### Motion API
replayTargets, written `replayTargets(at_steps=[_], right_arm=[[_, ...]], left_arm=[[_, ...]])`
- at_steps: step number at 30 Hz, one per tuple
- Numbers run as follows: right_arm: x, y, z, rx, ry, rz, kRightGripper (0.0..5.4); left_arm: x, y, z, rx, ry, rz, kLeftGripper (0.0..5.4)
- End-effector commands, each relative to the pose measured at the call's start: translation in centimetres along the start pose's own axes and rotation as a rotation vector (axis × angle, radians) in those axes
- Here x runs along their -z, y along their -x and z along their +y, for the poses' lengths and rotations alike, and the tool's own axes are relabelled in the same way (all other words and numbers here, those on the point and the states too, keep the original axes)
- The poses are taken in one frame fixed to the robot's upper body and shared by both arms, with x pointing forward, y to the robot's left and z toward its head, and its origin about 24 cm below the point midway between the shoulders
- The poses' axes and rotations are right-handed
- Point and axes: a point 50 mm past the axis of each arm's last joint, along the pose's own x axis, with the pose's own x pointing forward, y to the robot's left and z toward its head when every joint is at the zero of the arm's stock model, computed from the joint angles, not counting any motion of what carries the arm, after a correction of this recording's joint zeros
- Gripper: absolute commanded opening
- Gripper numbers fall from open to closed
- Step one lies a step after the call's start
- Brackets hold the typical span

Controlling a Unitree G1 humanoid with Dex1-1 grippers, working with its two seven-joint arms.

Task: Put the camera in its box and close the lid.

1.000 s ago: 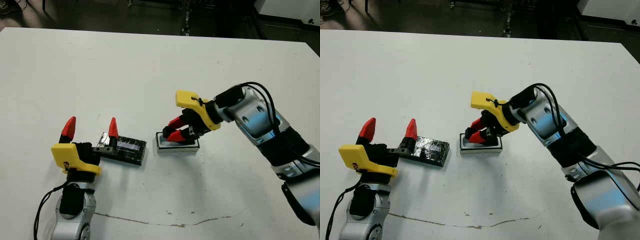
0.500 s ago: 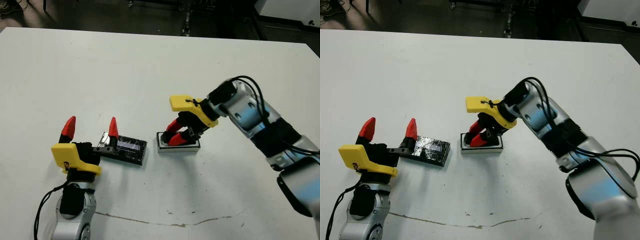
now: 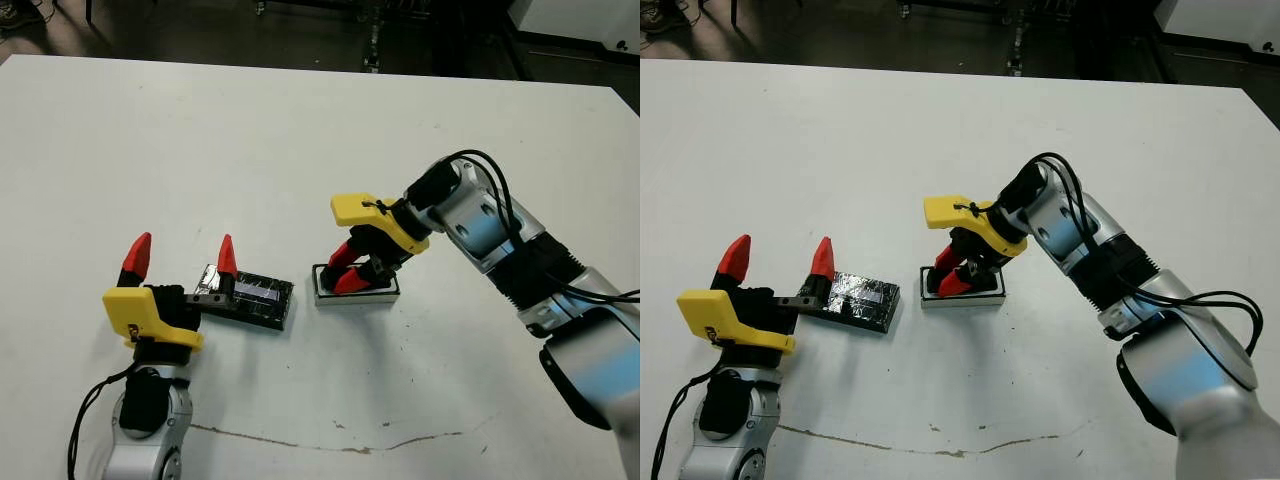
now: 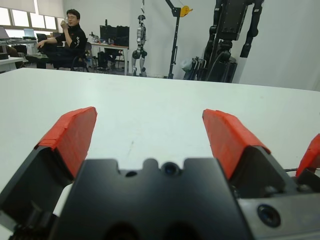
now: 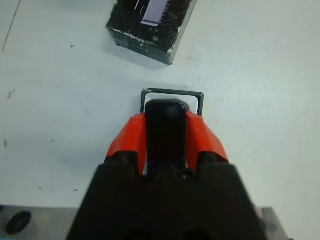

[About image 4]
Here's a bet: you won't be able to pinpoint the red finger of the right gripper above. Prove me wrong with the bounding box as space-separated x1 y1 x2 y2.
296 133 320 193

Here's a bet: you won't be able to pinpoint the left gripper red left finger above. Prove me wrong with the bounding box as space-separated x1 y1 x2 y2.
0 106 98 227

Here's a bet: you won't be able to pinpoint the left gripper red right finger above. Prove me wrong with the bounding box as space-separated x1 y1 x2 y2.
202 108 300 200

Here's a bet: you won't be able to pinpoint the black tripod bundle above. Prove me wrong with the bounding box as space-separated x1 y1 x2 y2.
191 56 208 81

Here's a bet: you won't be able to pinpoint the black office chair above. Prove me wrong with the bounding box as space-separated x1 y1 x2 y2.
70 37 90 73

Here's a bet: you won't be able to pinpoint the translucent plastic bag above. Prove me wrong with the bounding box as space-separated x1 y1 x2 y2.
181 57 194 74

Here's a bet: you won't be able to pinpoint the white side table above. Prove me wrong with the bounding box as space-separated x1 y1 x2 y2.
0 56 26 75

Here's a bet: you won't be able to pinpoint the wooden top desk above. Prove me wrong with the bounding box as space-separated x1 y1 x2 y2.
87 41 131 76

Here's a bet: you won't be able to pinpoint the person in black shirt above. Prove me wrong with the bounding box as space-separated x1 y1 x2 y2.
24 8 89 71

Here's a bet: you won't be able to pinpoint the black monitors on desk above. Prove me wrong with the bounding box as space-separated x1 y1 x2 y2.
99 24 130 48

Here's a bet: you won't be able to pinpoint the black gantry stand yellow hoist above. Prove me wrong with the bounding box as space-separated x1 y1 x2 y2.
164 0 194 80

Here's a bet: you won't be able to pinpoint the large black humanoid robot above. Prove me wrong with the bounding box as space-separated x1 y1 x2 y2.
202 0 266 84

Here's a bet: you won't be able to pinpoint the small silver humanoid robot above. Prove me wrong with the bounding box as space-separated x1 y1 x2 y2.
131 14 149 77

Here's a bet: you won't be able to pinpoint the white roller blind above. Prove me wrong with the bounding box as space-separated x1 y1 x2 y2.
37 0 65 19

